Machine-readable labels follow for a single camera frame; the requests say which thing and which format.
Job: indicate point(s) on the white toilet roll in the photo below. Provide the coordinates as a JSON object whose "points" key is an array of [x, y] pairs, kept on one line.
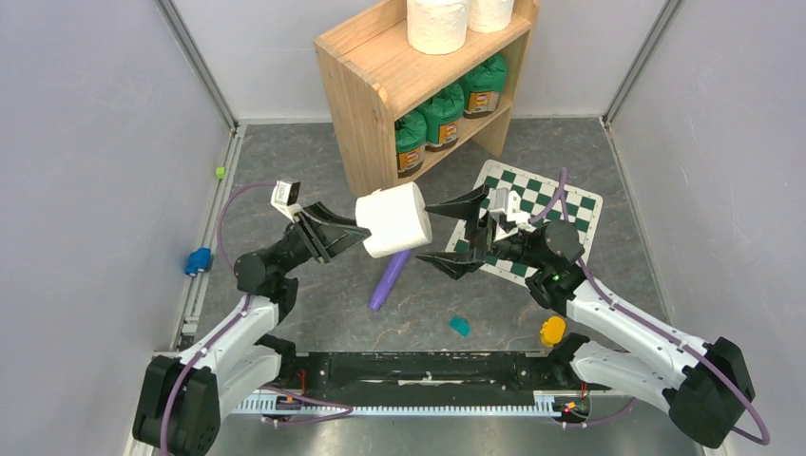
{"points": [[397, 219], [437, 27], [489, 15]]}

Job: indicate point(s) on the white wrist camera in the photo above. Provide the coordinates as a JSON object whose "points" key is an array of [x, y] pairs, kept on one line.
{"points": [[504, 210], [285, 196]]}

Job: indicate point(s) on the green roll orange label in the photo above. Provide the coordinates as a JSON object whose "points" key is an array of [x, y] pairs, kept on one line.
{"points": [[442, 113]]}

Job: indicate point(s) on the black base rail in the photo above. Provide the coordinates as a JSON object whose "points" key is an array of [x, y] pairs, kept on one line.
{"points": [[427, 378]]}

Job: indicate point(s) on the purple toy microphone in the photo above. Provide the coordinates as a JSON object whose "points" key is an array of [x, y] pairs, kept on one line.
{"points": [[388, 279]]}

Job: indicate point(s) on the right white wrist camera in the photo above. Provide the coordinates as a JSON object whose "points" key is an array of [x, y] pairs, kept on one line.
{"points": [[504, 210]]}

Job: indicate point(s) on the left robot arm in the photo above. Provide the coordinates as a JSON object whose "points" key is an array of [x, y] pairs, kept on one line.
{"points": [[186, 396]]}

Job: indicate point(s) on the white toilet roll front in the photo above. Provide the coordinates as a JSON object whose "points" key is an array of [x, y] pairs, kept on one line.
{"points": [[489, 15]]}

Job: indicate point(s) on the yellow toy piece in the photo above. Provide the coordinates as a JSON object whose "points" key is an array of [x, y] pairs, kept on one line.
{"points": [[552, 331]]}

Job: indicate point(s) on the white toilet roll back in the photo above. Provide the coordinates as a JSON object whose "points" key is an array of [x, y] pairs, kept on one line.
{"points": [[397, 219]]}

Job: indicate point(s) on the wooden shelf unit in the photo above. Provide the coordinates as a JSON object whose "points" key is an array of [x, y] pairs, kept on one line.
{"points": [[372, 77]]}

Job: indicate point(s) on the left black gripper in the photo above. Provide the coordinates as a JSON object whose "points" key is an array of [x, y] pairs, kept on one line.
{"points": [[319, 221]]}

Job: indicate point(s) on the green white chessboard mat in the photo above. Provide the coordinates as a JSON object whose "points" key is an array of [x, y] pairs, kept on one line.
{"points": [[583, 210]]}

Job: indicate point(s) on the teal small block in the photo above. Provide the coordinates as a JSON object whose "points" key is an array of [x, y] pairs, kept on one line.
{"points": [[460, 325]]}

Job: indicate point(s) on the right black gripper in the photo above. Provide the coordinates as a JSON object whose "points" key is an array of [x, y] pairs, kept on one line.
{"points": [[481, 234]]}

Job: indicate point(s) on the blue toy car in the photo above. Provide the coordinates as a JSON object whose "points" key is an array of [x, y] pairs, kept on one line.
{"points": [[198, 262]]}

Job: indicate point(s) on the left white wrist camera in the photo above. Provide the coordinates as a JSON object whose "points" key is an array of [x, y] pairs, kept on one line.
{"points": [[285, 196]]}

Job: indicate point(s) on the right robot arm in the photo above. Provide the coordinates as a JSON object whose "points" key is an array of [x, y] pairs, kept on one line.
{"points": [[703, 387]]}

